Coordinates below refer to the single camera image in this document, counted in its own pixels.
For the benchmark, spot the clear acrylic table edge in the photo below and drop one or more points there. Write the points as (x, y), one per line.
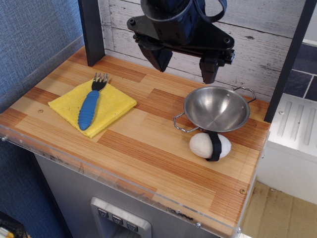
(180, 195)

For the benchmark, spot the dark grey post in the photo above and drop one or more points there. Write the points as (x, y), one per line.
(92, 30)
(295, 45)

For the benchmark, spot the dark grey left post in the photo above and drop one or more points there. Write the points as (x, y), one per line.
(92, 30)

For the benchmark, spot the white ridged appliance top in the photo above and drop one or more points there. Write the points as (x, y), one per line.
(295, 124)

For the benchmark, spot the blue handled fork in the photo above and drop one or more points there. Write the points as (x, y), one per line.
(87, 111)

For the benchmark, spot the white ball with black band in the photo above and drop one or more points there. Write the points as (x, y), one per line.
(201, 145)

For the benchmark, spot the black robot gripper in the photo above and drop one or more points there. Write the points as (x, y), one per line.
(182, 26)

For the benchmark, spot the grey dispenser button panel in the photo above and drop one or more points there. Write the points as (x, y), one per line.
(113, 221)

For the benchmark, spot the dark grey right post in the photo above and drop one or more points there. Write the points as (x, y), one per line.
(295, 45)

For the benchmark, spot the steel bowl with wire handles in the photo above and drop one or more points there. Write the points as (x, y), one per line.
(218, 109)

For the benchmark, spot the yellow folded cloth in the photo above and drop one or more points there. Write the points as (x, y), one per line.
(111, 105)

